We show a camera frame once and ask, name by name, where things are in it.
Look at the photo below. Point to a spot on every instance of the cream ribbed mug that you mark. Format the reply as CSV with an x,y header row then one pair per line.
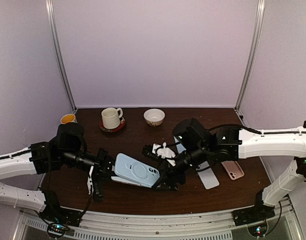
x,y
111,117

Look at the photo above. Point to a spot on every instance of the front aluminium rail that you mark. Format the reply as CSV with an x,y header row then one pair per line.
x,y
217,225

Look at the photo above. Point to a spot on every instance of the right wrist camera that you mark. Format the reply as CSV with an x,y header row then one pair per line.
x,y
159,152

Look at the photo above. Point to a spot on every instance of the pink phone case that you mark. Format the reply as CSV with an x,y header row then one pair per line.
x,y
233,169

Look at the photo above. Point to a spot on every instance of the white mug orange inside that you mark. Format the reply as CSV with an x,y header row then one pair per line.
x,y
68,118

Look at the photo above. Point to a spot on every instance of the silver phone from case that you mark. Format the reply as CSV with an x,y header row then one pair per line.
x,y
125,181

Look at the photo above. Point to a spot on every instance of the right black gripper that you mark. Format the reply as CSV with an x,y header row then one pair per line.
x,y
169,172

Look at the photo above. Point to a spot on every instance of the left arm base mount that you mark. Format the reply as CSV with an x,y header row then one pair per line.
x,y
58,219

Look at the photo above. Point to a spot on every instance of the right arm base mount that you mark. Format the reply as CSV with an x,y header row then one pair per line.
x,y
255,217

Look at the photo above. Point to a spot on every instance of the left aluminium frame post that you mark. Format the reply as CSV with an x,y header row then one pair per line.
x,y
58,53

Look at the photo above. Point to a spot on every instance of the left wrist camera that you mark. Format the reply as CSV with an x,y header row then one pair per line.
x,y
94,184

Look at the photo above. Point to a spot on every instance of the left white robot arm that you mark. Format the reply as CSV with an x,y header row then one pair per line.
x,y
68,148

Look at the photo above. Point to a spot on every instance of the aluminium frame post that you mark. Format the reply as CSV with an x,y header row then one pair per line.
x,y
256,36
58,53

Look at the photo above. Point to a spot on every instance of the white ceramic bowl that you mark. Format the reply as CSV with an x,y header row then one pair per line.
x,y
154,117

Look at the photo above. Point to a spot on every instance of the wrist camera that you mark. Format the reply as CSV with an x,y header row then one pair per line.
x,y
94,184
159,152

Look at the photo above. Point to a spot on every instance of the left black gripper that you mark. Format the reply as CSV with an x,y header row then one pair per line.
x,y
107,163

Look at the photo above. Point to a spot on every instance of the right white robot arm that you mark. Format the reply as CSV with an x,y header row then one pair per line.
x,y
231,142

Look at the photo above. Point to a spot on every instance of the white phone from blue case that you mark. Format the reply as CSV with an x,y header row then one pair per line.
x,y
207,177

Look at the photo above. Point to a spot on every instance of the right aluminium frame post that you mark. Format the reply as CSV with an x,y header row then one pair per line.
x,y
256,36

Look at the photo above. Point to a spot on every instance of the red patterned coaster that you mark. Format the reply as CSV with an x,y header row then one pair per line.
x,y
114,130

